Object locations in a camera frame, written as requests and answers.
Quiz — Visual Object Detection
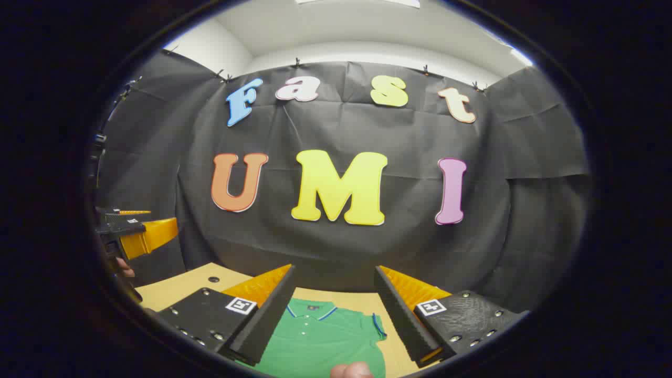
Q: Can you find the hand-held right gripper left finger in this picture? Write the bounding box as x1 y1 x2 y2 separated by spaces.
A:
156 265 296 366

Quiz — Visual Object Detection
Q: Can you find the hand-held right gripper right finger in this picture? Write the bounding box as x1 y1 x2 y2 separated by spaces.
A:
374 266 528 368

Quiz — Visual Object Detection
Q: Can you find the green T-shirt with collar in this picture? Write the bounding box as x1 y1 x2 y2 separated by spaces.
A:
237 298 387 378

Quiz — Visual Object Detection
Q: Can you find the black backdrop cloth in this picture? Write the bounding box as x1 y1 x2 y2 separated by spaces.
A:
94 50 591 316

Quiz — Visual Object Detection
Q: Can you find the white ceiling light panel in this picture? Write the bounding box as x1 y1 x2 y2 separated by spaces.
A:
297 0 421 8

